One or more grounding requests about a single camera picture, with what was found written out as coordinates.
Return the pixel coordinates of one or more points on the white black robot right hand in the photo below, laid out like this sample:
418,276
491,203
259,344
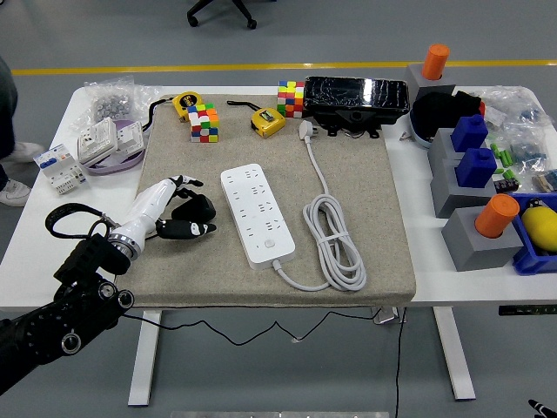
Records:
543,410

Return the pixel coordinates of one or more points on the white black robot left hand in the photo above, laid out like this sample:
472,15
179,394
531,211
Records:
145,204

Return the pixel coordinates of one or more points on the black plug adapter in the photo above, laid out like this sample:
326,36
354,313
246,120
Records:
196,209

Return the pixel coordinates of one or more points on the white power strip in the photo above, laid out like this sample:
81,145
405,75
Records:
257,209

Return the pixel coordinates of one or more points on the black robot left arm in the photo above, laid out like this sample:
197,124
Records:
87,261

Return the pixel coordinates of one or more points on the purple tape roll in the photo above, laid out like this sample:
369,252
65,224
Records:
113,167

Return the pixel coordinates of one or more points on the multicolour puzzle cube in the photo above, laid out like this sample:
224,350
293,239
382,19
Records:
290,100
204,130

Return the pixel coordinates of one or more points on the white circuit breaker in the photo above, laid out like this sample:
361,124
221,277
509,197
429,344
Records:
56,167

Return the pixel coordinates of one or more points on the white table leg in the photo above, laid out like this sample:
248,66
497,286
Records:
457,361
145,370

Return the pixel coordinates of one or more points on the black table control panel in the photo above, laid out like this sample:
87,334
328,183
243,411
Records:
526,310

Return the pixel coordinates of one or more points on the clear bag of metal nuts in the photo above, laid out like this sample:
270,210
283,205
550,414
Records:
111,104

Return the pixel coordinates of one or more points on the yellow tape measure black label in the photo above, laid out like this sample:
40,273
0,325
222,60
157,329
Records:
185,102

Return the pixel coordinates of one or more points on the yellow tape measure clear window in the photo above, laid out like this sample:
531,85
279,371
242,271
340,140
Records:
266,124

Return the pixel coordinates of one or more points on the blue plastic bin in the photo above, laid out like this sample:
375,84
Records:
528,261

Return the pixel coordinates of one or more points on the person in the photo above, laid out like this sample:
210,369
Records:
6,109

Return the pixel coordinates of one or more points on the grey block with hole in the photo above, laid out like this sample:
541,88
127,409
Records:
439,148
415,80
474,252
448,191

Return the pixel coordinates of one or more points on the yellow toy fruit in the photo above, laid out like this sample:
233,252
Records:
541,228

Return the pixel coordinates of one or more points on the black office chair base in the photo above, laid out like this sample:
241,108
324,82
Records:
193,19

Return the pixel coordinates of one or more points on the orange cylinder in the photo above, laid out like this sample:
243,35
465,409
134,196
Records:
435,63
496,215

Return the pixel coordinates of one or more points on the grey-brown mat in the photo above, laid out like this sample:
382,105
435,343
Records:
374,217

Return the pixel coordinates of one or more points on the clear bag of brown parts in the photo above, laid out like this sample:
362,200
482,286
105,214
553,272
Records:
546,180

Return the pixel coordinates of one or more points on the small dark module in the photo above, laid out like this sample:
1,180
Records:
507,183

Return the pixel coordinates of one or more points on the black glossy device box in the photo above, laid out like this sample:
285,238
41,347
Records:
348,93

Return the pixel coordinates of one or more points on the blue block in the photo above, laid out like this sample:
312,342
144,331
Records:
474,170
467,135

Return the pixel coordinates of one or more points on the small green cylinder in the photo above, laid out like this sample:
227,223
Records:
507,162
495,150
505,155

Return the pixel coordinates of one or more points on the clear bag of blue parts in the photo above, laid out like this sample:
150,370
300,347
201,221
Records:
509,109
528,150

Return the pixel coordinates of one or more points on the small metal clip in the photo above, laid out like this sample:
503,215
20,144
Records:
405,137

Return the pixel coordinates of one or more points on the black cap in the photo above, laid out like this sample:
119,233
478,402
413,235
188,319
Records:
439,113

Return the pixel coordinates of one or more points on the white switch panel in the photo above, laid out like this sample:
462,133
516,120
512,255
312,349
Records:
130,139

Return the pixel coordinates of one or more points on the white wall socket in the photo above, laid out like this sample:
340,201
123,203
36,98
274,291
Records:
95,141

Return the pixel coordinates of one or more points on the metal bracket under table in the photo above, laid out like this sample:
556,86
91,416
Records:
385,317

